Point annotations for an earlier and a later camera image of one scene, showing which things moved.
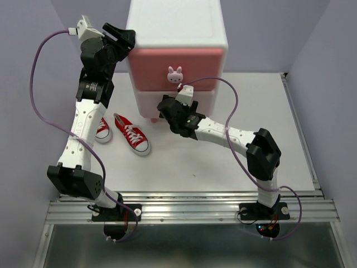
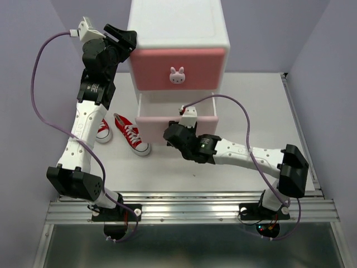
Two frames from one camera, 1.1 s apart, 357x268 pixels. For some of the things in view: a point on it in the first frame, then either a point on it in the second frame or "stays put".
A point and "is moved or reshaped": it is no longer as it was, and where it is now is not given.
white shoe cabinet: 177,42 stays put
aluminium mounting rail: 197,207 stays put
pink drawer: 164,69 stays put
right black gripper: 188,109 to 191,130
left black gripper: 127,39 stays put
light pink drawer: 148,102 is moved or reshaped
